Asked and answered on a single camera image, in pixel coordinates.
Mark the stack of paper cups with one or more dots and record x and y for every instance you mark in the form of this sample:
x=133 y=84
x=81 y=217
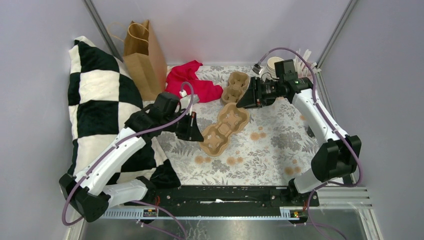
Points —
x=270 y=67

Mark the black white checkered pillow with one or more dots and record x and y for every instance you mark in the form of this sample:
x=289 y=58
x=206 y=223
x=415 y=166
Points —
x=101 y=97

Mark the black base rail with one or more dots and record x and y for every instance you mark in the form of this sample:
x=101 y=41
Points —
x=225 y=202

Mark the single cardboard cup carrier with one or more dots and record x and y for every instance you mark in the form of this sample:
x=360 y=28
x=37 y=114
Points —
x=230 y=120

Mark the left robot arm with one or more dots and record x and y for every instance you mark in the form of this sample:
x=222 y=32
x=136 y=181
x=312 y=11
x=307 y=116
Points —
x=88 y=192

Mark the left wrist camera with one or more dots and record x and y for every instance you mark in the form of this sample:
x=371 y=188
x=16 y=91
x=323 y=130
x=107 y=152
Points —
x=186 y=99

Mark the brown paper bag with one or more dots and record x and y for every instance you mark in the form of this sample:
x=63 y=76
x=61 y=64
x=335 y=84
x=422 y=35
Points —
x=143 y=58

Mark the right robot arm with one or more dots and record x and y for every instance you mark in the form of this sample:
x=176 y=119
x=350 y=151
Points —
x=338 y=152

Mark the red cloth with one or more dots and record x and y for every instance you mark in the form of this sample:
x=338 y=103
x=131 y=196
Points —
x=206 y=90

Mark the floral table mat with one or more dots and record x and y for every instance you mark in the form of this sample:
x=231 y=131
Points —
x=273 y=148

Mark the black paper coffee cup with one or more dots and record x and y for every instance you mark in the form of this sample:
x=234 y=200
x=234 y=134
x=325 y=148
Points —
x=310 y=132

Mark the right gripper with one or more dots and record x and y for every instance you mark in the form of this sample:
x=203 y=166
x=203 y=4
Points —
x=253 y=98

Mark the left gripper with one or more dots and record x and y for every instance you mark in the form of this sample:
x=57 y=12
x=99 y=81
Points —
x=192 y=132

